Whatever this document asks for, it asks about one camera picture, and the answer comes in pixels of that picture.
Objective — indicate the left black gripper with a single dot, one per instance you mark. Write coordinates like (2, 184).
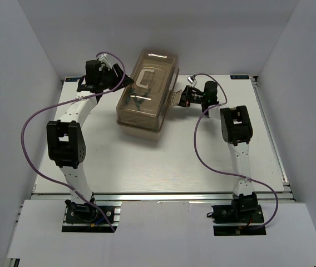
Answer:
(112, 71)

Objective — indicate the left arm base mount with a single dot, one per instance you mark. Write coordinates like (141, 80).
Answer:
(86, 219)

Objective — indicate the aluminium table frame rail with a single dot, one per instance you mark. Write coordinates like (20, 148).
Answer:
(189, 158)

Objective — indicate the beige tool box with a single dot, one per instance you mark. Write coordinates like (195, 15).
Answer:
(143, 105)

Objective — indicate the small green-black precision screwdriver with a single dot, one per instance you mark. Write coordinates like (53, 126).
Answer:
(140, 100)

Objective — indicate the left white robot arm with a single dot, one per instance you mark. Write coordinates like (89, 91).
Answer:
(65, 141)

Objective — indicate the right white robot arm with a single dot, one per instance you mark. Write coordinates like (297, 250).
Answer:
(237, 132)

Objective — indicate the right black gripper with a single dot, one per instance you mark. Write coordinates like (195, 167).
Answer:
(186, 95)

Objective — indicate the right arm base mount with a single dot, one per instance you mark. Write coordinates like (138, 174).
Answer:
(225, 223)

